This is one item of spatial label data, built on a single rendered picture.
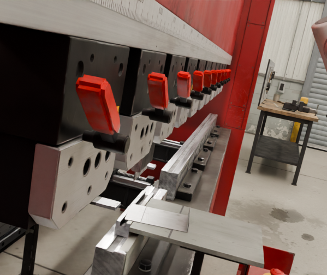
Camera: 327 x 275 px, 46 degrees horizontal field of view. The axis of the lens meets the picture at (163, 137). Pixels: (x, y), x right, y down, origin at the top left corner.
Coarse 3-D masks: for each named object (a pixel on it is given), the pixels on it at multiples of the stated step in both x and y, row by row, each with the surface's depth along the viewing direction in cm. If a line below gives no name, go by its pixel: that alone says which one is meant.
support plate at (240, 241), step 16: (160, 208) 87; (176, 208) 89; (192, 208) 91; (144, 224) 78; (192, 224) 82; (208, 224) 84; (224, 224) 85; (240, 224) 87; (176, 240) 74; (192, 240) 75; (208, 240) 76; (224, 240) 78; (240, 240) 79; (256, 240) 80; (224, 256) 72; (240, 256) 72; (256, 256) 73
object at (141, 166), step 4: (152, 144) 83; (152, 148) 84; (152, 152) 85; (148, 156) 82; (152, 156) 86; (140, 160) 77; (144, 160) 79; (148, 160) 83; (136, 164) 77; (140, 164) 77; (144, 164) 80; (132, 168) 78; (136, 168) 77; (140, 168) 77; (144, 168) 85; (136, 172) 79; (140, 172) 82; (136, 176) 79
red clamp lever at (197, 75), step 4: (196, 72) 84; (200, 72) 84; (196, 76) 85; (200, 76) 84; (196, 80) 86; (200, 80) 85; (196, 84) 87; (200, 84) 86; (196, 88) 88; (200, 88) 88; (192, 92) 92; (196, 92) 90; (192, 96) 92; (196, 96) 91; (200, 96) 91
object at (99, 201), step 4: (96, 200) 84; (100, 200) 84; (104, 200) 85; (108, 200) 85; (112, 200) 86; (92, 204) 83; (96, 204) 83; (100, 204) 83; (104, 204) 83; (108, 204) 83; (112, 204) 84; (116, 204) 84; (120, 204) 85; (108, 208) 83; (112, 208) 82; (116, 208) 83
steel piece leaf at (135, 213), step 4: (132, 204) 86; (132, 208) 84; (136, 208) 84; (140, 208) 85; (144, 208) 85; (128, 212) 82; (132, 212) 82; (136, 212) 82; (140, 212) 83; (128, 216) 80; (132, 216) 80; (136, 216) 81; (140, 216) 81; (132, 220) 78; (136, 220) 78; (140, 220) 79
